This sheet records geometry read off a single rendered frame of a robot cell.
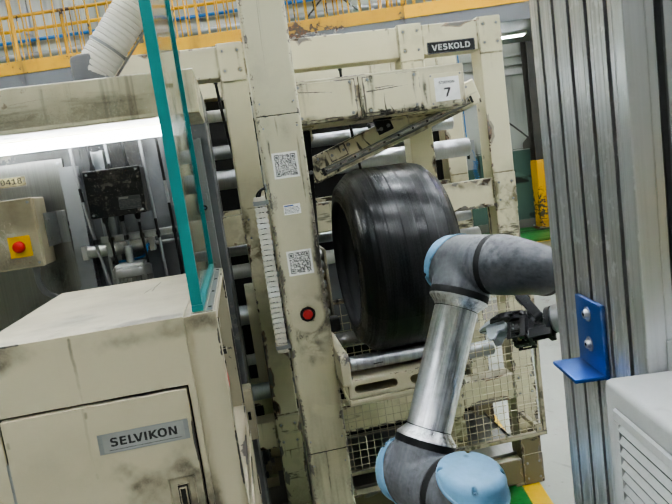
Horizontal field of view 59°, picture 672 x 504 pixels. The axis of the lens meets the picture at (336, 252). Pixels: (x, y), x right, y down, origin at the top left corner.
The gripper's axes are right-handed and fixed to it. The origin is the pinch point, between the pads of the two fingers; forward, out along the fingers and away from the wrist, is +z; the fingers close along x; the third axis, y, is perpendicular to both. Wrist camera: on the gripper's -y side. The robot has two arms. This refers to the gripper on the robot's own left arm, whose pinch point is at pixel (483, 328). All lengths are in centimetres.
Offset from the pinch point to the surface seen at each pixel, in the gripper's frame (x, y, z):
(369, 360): -8.6, 7.6, 32.8
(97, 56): -107, -60, 77
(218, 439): -68, 56, 12
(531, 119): 545, -766, 221
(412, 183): -31.7, -32.3, 5.6
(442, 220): -24.4, -21.3, -0.5
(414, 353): 0.2, 2.9, 23.2
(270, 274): -40, -9, 48
